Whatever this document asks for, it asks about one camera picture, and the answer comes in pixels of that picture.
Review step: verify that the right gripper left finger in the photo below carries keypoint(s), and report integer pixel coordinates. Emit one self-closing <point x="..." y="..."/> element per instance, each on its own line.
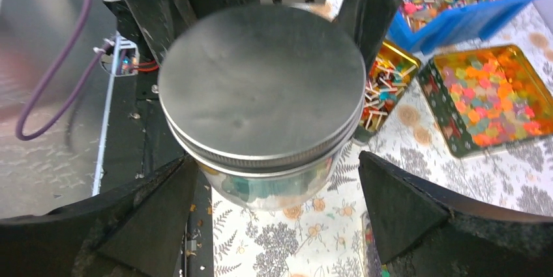
<point x="132" y="230"/>

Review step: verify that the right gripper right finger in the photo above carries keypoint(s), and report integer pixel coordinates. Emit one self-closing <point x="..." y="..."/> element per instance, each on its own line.
<point x="423" y="229"/>

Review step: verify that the white jar lid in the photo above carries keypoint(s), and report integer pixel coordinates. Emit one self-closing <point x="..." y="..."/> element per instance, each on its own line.
<point x="262" y="89"/>

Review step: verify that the clear plastic jar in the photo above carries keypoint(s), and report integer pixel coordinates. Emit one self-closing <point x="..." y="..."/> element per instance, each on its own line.
<point x="272" y="193"/>

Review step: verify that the tin of star candies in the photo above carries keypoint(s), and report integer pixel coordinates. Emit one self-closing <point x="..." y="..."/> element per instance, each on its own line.
<point x="372" y="263"/>

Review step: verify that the floral table mat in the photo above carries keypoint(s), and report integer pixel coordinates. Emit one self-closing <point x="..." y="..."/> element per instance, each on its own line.
<point x="326" y="235"/>

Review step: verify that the tin of orange gummies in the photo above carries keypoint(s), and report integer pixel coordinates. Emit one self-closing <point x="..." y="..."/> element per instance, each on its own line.
<point x="486" y="99"/>

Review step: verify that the tin of lollipops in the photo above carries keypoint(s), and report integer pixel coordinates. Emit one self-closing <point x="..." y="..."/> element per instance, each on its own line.
<point x="389" y="78"/>

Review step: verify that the blue plastic candy bin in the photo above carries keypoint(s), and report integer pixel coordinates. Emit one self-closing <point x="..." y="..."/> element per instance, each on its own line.
<point x="424" y="25"/>

